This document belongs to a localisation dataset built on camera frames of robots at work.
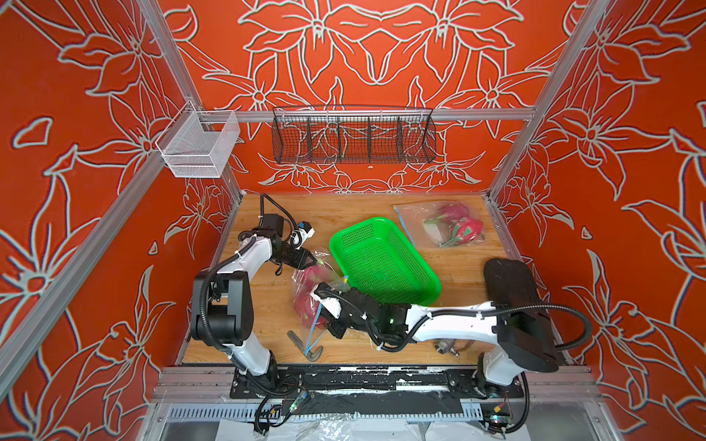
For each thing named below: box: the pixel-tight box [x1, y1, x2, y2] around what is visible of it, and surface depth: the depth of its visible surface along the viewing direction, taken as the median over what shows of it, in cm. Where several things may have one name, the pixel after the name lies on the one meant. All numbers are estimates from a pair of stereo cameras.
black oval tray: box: [483, 258, 539, 311], surface depth 89 cm
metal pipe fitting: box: [433, 339, 460, 358], surface depth 78 cm
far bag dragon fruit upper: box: [422, 202, 470, 224], surface depth 108 cm
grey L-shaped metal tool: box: [286, 330, 324, 362], surface depth 79 cm
